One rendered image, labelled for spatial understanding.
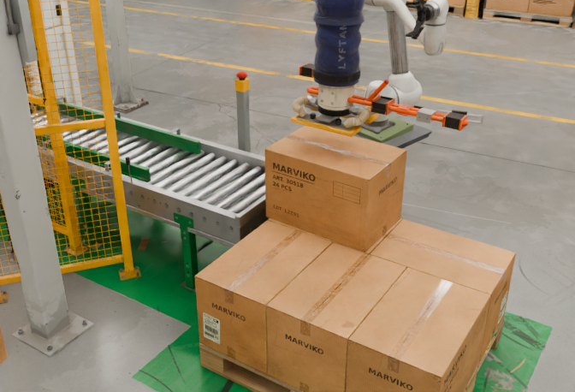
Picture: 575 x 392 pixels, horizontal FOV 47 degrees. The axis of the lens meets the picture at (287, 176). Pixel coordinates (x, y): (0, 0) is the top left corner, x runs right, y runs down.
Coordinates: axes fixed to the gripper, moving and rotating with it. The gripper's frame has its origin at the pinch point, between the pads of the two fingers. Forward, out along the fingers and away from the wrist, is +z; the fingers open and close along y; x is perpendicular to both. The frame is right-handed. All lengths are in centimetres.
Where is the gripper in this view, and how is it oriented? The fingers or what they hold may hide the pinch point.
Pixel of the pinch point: (410, 20)
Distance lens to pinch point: 322.6
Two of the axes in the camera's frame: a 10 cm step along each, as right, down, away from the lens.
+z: -5.3, 3.8, -7.5
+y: 0.0, 8.9, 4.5
